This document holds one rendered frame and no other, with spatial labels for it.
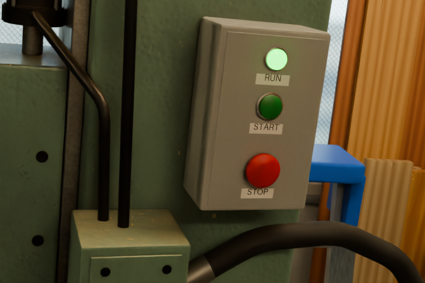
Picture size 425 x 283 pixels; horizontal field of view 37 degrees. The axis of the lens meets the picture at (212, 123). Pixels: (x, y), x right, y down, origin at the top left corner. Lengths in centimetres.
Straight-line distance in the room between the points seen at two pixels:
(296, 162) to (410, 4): 149
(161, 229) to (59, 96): 15
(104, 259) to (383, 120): 158
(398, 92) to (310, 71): 149
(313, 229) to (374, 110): 141
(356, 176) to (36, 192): 88
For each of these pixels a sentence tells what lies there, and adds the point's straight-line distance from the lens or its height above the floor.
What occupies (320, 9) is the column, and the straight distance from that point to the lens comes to 60.
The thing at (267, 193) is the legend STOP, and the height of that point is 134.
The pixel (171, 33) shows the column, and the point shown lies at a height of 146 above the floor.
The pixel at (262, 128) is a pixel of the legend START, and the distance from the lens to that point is 53.
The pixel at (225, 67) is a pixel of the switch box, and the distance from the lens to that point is 51.
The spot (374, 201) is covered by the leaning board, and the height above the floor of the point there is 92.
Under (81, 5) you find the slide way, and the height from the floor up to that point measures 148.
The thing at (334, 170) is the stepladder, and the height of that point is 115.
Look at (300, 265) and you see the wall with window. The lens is 229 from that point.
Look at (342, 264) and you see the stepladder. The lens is 148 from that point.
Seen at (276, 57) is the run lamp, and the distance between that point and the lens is 52.
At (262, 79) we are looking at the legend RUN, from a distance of 52.
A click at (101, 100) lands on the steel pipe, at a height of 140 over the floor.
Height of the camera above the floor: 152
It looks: 13 degrees down
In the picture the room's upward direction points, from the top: 7 degrees clockwise
